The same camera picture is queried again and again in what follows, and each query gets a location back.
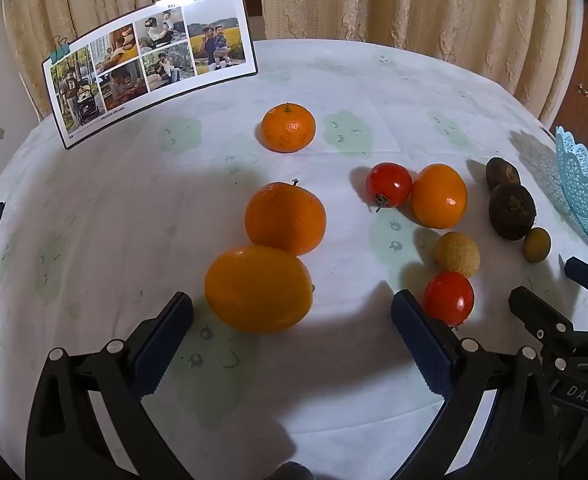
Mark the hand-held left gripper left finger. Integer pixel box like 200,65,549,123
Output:
25,290,195,480

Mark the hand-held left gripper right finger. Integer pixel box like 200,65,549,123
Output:
391,289,559,480

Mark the red tomato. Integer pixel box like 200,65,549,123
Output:
365,162,413,213
423,271,475,328

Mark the small olive round fruit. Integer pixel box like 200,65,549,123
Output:
522,227,552,263

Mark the light blue lace basket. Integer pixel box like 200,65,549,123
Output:
555,126,588,253

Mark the tan longan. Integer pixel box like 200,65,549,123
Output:
434,231,481,279

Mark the dark brown water chestnut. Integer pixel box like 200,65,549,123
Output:
488,183,537,241
486,157,521,192

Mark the smooth orange citrus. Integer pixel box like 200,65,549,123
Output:
411,163,468,229
204,245,315,334

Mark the orange mandarin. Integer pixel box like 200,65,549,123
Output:
260,103,317,154
244,179,327,257

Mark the photo collage board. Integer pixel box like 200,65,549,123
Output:
41,0,259,150

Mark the teal binder clip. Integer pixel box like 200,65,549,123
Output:
50,36,71,65

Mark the beige curtain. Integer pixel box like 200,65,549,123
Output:
4,0,187,121
259,0,587,121

